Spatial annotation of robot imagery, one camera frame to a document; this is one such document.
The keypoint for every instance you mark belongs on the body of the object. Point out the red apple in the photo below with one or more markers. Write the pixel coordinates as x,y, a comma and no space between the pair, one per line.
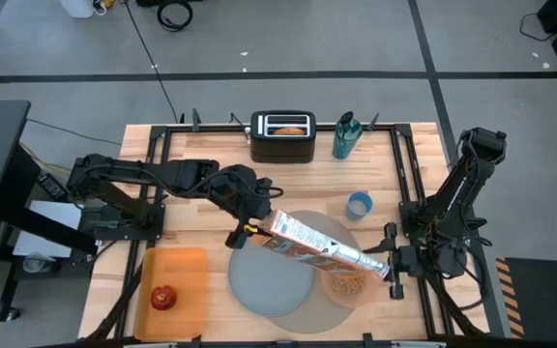
163,297

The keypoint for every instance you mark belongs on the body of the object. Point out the pale pink bowl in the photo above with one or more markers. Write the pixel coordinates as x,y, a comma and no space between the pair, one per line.
329,297

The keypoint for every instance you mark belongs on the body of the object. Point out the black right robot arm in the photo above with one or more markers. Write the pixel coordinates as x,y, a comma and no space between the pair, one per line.
457,188

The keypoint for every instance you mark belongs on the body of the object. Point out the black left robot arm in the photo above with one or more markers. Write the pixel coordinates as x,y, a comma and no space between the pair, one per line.
182,174

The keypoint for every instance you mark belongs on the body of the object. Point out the black yellow-striped floor mat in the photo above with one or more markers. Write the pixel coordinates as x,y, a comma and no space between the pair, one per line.
544,295

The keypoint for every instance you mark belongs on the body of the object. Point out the heap of cereal pieces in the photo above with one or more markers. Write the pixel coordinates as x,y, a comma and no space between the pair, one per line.
347,285

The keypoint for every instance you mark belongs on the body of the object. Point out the clear plastic cup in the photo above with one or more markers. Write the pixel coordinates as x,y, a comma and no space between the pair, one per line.
39,262

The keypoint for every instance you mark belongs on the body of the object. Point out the black power adapter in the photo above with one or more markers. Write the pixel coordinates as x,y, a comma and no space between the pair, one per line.
52,186

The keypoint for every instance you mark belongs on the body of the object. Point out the black metal table frame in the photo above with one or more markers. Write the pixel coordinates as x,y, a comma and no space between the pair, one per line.
211,128

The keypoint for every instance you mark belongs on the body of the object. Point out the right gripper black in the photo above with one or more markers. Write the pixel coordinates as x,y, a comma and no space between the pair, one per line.
406,261

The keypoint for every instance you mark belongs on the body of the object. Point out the orange printed cereal box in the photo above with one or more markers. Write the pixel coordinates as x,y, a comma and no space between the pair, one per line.
317,244

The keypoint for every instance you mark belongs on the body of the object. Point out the white container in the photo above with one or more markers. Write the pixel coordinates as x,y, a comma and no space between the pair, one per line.
76,7

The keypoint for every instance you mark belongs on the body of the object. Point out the light blue plastic cup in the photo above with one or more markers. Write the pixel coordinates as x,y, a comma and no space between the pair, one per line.
360,205

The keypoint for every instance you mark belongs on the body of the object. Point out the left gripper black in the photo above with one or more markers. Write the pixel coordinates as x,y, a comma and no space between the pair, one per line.
252,212

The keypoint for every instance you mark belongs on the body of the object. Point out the white paper sheet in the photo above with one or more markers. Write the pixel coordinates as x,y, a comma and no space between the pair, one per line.
37,227

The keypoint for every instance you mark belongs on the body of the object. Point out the grey round plate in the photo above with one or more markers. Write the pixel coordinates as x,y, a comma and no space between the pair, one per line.
269,285

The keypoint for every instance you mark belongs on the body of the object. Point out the orange plastic tray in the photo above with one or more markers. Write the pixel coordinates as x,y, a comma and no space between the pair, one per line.
177,270

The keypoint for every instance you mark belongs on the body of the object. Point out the toasted bread slice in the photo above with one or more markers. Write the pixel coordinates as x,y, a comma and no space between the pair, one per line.
289,131

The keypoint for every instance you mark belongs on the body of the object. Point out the round grey-brown placemat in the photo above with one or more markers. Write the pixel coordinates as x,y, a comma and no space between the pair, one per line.
322,319

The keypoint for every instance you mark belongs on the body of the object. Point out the black two-slot toaster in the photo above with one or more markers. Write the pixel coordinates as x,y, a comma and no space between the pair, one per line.
283,147

